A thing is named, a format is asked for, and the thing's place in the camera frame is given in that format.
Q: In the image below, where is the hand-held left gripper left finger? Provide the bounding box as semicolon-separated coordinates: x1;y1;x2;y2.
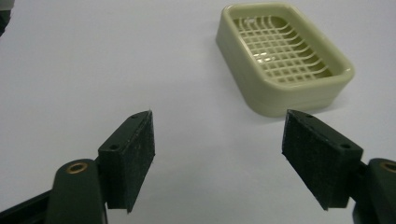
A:
97;109;156;214

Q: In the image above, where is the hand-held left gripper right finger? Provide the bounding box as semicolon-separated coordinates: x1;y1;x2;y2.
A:
281;108;364;211

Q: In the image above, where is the pale green soap dish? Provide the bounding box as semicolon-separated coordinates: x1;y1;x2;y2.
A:
215;2;356;119

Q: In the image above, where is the dark object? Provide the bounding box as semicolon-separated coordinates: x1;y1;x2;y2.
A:
0;0;16;37

